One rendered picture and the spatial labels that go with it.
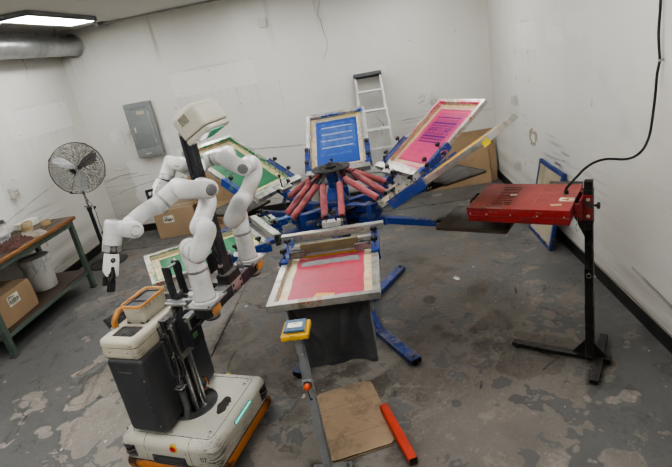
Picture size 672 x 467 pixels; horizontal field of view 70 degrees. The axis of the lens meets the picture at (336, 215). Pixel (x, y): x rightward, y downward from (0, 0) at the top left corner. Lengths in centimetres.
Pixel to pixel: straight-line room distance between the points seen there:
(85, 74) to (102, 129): 78
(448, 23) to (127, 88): 449
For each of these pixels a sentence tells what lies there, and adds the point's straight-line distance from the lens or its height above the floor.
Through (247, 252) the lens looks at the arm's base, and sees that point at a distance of 269.
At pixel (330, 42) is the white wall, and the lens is 687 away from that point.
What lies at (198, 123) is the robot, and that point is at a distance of 222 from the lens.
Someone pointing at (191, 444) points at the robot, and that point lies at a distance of 303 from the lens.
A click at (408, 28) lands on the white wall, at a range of 687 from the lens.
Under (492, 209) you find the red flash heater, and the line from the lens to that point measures 299.
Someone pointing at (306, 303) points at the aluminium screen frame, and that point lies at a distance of 247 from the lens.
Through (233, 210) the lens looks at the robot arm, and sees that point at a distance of 253.
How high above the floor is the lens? 215
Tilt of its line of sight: 19 degrees down
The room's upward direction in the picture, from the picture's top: 11 degrees counter-clockwise
